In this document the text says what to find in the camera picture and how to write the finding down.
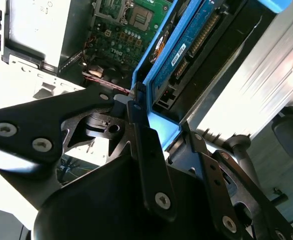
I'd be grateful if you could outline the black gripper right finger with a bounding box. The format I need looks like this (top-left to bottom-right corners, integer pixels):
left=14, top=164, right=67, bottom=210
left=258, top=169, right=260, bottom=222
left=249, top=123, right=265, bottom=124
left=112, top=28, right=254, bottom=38
left=178, top=121, right=293, bottom=240

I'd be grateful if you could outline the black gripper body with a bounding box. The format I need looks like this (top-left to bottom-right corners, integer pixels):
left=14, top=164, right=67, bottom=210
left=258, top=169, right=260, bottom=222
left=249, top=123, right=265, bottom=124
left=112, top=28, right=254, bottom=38
left=31, top=155, right=227, bottom=240

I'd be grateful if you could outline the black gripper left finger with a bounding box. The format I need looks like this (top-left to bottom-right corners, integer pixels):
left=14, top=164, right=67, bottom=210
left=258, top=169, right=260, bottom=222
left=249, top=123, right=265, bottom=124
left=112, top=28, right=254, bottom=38
left=0, top=82, right=178, bottom=223

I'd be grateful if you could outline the hard disk with blue carrier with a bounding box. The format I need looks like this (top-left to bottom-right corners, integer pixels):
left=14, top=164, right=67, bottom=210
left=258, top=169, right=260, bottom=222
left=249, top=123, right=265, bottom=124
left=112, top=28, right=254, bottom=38
left=131, top=0, right=293, bottom=154

